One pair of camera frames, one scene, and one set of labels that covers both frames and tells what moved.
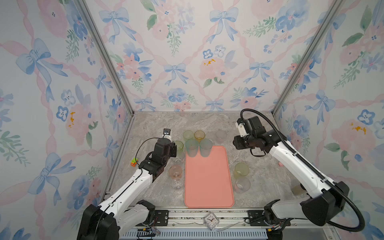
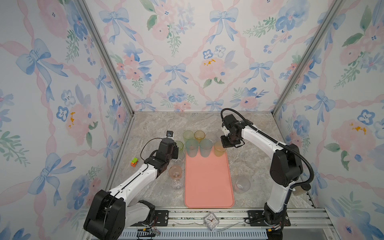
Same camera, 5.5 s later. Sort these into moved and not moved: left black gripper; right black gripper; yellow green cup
Moved: right black gripper; yellow green cup
Not moved: left black gripper
